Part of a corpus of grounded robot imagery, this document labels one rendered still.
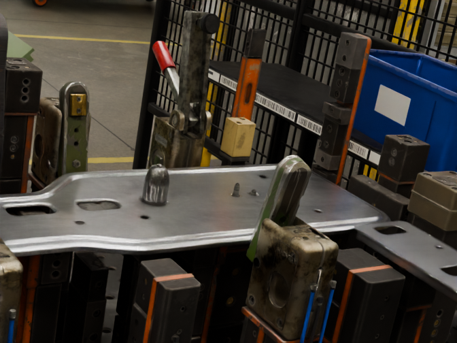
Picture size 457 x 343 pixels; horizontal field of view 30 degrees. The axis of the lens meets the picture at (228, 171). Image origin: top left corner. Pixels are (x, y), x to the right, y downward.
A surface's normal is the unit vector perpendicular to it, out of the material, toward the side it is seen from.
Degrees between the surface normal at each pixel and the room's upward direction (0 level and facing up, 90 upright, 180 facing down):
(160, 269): 0
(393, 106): 90
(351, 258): 0
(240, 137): 90
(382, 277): 0
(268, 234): 90
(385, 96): 90
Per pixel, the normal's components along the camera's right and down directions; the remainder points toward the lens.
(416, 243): 0.17, -0.93
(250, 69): 0.54, 0.36
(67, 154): 0.56, 0.15
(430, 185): -0.82, 0.01
